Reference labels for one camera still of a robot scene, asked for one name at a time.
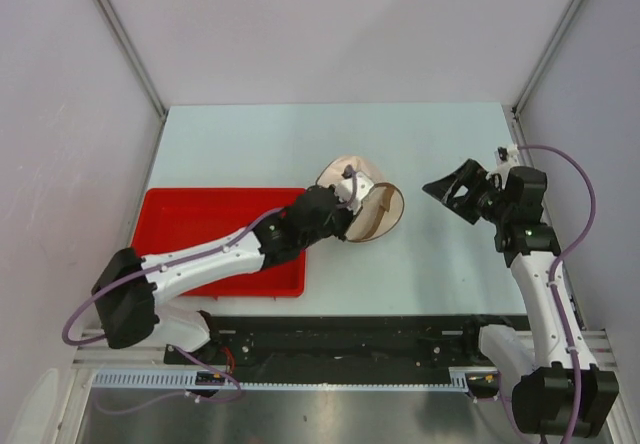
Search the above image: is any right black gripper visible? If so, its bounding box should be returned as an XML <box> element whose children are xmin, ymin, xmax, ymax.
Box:
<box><xmin>422</xmin><ymin>159</ymin><xmax>512</xmax><ymax>226</ymax></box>

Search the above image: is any beige mesh laundry bag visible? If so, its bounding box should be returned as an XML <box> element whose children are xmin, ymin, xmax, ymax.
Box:
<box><xmin>316</xmin><ymin>155</ymin><xmax>405</xmax><ymax>243</ymax></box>

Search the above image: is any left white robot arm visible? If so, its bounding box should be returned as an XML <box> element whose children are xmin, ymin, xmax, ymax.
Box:
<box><xmin>91</xmin><ymin>185</ymin><xmax>355</xmax><ymax>349</ymax></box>

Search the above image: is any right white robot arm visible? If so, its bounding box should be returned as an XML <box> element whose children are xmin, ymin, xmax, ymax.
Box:
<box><xmin>422</xmin><ymin>159</ymin><xmax>619</xmax><ymax>443</ymax></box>

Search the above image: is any red plastic tray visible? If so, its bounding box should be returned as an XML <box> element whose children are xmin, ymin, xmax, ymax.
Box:
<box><xmin>131</xmin><ymin>187</ymin><xmax>306</xmax><ymax>299</ymax></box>

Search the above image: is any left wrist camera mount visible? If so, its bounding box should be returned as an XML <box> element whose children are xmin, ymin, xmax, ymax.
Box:
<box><xmin>334</xmin><ymin>172</ymin><xmax>374</xmax><ymax>215</ymax></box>

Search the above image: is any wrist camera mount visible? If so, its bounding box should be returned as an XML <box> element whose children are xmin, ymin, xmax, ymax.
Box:
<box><xmin>334</xmin><ymin>172</ymin><xmax>374</xmax><ymax>215</ymax></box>
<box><xmin>495</xmin><ymin>144</ymin><xmax>521</xmax><ymax>168</ymax></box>

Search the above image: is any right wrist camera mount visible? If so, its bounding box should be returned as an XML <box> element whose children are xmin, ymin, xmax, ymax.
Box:
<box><xmin>495</xmin><ymin>144</ymin><xmax>521</xmax><ymax>168</ymax></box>

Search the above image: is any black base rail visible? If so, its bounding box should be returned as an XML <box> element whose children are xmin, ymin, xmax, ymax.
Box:
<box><xmin>191</xmin><ymin>313</ymin><xmax>530</xmax><ymax>370</ymax></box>

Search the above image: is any white slotted cable duct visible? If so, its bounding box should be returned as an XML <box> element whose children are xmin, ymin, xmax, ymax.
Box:
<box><xmin>92</xmin><ymin>369</ymin><xmax>469</xmax><ymax>393</ymax></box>

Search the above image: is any right aluminium corner post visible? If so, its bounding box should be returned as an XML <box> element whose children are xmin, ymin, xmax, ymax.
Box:
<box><xmin>510</xmin><ymin>0</ymin><xmax>587</xmax><ymax>119</ymax></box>

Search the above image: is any aluminium corner post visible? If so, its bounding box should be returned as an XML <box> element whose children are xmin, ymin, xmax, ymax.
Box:
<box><xmin>510</xmin><ymin>0</ymin><xmax>587</xmax><ymax>119</ymax></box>
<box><xmin>93</xmin><ymin>0</ymin><xmax>168</xmax><ymax>122</ymax></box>

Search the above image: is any left aluminium corner post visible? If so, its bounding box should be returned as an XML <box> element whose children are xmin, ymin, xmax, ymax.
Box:
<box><xmin>93</xmin><ymin>0</ymin><xmax>168</xmax><ymax>122</ymax></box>

